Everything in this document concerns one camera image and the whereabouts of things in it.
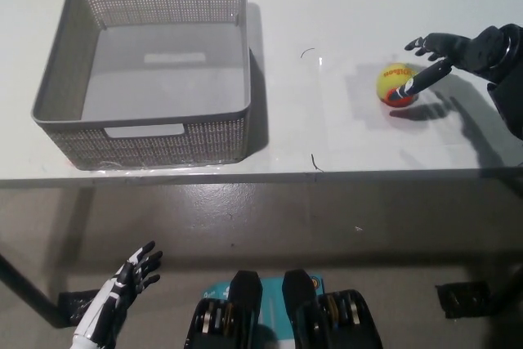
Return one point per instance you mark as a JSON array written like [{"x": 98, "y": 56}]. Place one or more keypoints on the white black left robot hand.
[{"x": 116, "y": 292}]

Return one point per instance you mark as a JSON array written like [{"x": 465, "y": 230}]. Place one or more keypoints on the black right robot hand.
[{"x": 470, "y": 50}]

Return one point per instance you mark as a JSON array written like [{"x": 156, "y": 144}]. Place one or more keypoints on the yellow orange tennis ball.
[{"x": 388, "y": 79}]

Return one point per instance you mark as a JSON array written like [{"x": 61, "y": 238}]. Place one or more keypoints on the black metal table leg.
[
  {"x": 28, "y": 289},
  {"x": 510, "y": 287}
]

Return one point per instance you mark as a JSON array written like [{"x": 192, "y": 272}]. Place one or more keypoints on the grey perforated plastic basket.
[{"x": 167, "y": 75}]

